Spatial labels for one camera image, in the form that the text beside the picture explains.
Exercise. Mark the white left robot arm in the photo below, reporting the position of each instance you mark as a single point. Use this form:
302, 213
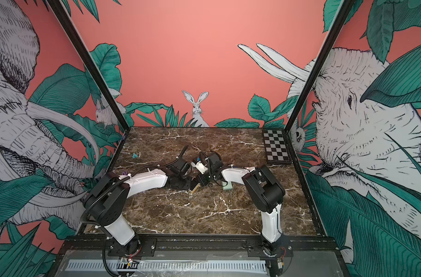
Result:
106, 201

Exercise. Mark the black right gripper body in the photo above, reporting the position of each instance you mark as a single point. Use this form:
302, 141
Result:
206, 178

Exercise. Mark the white slotted cable duct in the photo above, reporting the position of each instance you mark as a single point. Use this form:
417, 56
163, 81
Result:
200, 266

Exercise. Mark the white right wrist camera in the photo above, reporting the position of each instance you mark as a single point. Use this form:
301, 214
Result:
199, 165

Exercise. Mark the black left corner post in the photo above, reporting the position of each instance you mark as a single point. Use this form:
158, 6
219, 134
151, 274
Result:
74, 36

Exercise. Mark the tan ring box base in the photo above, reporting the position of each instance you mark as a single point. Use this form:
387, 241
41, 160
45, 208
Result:
195, 187

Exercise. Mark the black right corner post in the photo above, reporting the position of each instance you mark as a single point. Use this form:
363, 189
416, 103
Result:
332, 35

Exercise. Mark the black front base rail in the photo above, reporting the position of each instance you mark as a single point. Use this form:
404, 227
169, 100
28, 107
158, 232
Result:
151, 244

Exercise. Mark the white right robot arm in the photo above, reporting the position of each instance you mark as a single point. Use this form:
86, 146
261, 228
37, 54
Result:
263, 187

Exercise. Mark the black corner post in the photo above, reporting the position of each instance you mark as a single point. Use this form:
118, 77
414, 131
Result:
74, 36
332, 35

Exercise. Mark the black white checkerboard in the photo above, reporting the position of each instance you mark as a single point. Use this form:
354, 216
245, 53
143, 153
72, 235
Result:
275, 147

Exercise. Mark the mint green box lid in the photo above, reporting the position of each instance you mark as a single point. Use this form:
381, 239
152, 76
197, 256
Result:
227, 185

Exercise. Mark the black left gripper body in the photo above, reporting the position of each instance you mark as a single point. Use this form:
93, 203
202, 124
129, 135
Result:
184, 183

